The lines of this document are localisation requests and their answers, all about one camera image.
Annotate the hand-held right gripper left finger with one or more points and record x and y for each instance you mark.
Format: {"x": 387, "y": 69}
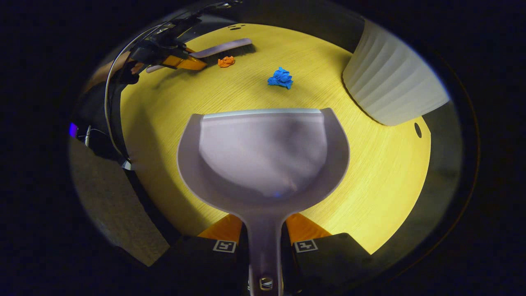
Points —
{"x": 197, "y": 263}

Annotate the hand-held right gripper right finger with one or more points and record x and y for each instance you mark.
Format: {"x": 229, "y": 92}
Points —
{"x": 328, "y": 259}

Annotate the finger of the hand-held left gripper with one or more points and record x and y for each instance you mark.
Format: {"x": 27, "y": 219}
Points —
{"x": 187, "y": 63}
{"x": 190, "y": 50}

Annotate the orange paper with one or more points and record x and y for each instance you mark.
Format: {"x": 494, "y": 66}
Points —
{"x": 226, "y": 61}

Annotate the dark device with blue light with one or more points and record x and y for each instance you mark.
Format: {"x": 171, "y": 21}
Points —
{"x": 74, "y": 130}

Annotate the blue paper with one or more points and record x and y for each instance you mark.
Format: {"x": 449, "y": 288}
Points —
{"x": 281, "y": 78}

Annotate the white ribbed garbage bin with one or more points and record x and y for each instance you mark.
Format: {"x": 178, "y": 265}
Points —
{"x": 390, "y": 78}

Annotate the small pale broom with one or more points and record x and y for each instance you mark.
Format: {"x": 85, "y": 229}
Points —
{"x": 222, "y": 47}

